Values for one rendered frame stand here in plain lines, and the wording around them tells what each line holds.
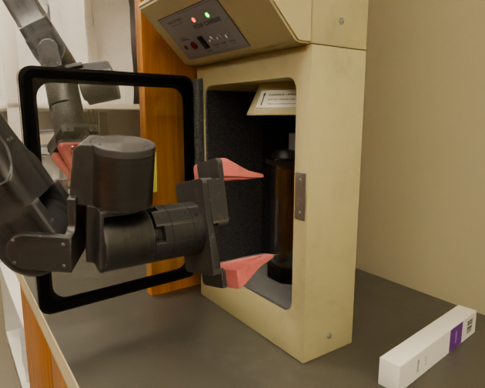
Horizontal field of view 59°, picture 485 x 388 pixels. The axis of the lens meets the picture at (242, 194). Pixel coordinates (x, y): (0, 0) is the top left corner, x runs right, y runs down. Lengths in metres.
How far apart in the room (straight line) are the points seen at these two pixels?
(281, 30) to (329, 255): 0.33
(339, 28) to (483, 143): 0.42
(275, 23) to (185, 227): 0.30
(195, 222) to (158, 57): 0.51
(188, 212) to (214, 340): 0.37
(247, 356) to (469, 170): 0.56
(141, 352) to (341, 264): 0.35
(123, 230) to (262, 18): 0.34
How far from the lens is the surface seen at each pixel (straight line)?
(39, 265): 0.43
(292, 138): 0.77
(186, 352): 0.74
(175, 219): 0.43
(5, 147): 0.42
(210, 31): 0.71
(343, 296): 0.73
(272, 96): 0.71
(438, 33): 1.01
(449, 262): 1.01
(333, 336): 0.74
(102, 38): 1.94
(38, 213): 0.41
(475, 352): 0.83
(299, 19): 0.60
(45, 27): 0.90
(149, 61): 0.88
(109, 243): 0.41
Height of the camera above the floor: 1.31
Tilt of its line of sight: 10 degrees down
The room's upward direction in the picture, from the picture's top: straight up
